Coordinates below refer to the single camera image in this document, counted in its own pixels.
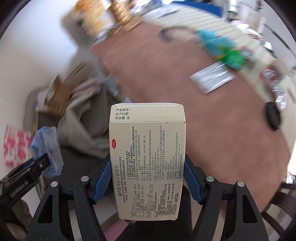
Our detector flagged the cream printed medicine box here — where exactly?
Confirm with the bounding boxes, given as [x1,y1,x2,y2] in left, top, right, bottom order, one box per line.
[109,103,186,221]

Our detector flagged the green blue rice bag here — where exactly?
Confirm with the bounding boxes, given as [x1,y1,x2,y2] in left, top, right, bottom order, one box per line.
[195,29,244,70]

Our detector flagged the red-edged silver snack bag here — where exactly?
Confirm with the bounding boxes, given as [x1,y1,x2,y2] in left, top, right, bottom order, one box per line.
[259,67,295,109]

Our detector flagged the blue plastic bag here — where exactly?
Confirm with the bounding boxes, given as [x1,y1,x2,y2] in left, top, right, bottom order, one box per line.
[30,126,64,178]

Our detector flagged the beige cloth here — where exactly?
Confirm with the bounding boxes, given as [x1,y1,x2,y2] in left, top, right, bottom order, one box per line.
[36,76,121,160]

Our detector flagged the pink striped tablecloth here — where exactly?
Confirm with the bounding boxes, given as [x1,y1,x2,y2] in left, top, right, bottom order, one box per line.
[91,6,295,210]

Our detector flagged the dark wooden chair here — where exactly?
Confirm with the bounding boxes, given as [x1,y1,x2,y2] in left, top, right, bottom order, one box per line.
[261,182,296,241]

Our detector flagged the cardboard pieces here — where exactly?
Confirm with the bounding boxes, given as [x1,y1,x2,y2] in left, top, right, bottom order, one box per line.
[44,61,91,116]

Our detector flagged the black plastic cup lid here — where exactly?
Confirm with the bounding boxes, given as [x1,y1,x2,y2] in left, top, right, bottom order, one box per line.
[265,101,281,131]

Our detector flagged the silver foil packet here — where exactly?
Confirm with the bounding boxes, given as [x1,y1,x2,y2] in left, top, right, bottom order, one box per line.
[190,62,235,94]

